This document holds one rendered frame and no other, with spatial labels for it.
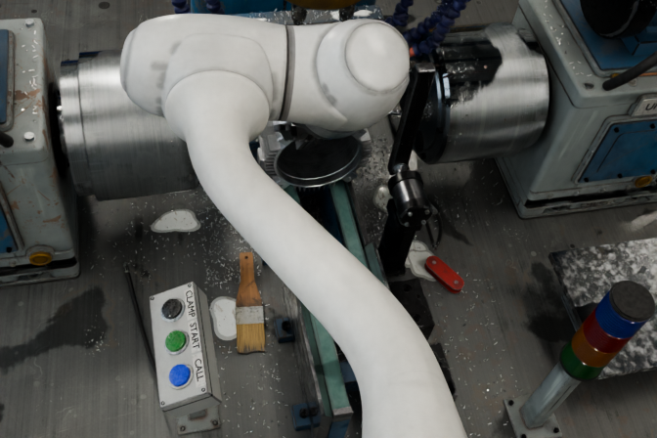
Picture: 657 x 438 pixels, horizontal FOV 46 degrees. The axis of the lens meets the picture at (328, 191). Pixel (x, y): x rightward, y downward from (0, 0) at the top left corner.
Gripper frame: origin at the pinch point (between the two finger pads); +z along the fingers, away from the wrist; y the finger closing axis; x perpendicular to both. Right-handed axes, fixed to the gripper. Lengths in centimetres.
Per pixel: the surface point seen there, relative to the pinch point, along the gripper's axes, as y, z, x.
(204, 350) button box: 18.2, -3.5, 28.6
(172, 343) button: 22.3, -2.7, 27.1
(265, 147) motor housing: 3.3, 18.4, -1.9
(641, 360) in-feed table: -53, 6, 42
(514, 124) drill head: -39.9, 12.4, -0.4
